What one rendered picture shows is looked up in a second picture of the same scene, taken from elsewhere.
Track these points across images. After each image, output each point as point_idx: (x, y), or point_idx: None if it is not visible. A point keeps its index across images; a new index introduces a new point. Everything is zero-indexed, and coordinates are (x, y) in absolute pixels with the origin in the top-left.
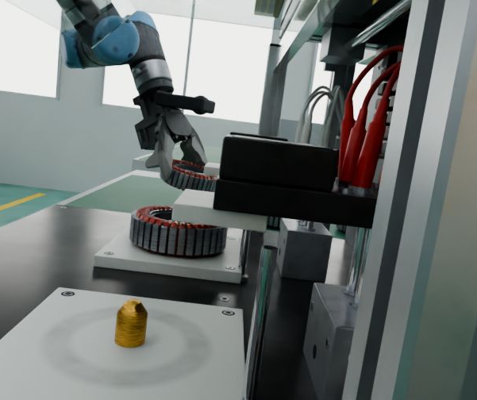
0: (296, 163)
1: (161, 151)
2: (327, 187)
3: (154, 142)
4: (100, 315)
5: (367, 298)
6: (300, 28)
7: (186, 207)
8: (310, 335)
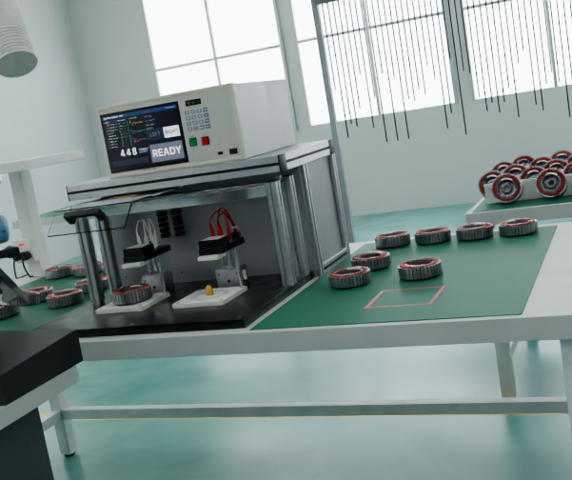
0: (226, 239)
1: (16, 287)
2: (229, 242)
3: None
4: (194, 298)
5: (277, 241)
6: (171, 208)
7: (218, 255)
8: (223, 280)
